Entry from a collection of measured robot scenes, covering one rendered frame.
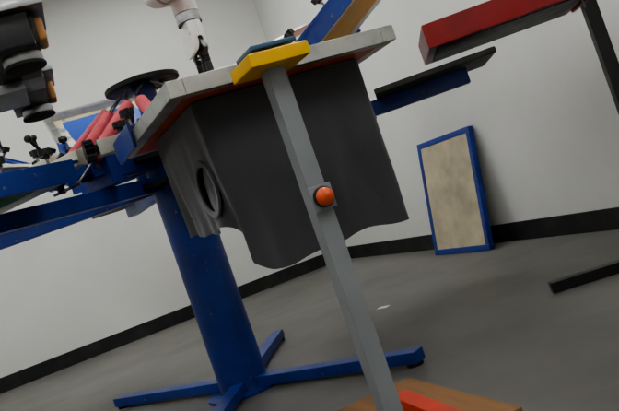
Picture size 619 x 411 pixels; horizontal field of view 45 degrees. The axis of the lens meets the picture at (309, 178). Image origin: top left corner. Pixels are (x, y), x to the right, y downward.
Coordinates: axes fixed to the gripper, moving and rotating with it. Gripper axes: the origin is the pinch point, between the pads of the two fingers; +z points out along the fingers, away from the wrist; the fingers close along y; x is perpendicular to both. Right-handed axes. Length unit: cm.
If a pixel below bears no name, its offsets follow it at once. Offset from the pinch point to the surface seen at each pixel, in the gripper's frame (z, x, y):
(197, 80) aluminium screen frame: 14, -22, 59
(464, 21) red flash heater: 5, 98, -2
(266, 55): 18, -15, 83
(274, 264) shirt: 58, -15, 49
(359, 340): 76, -13, 78
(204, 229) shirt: 45, -20, 18
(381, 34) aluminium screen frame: 15, 26, 59
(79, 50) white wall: -133, 35, -413
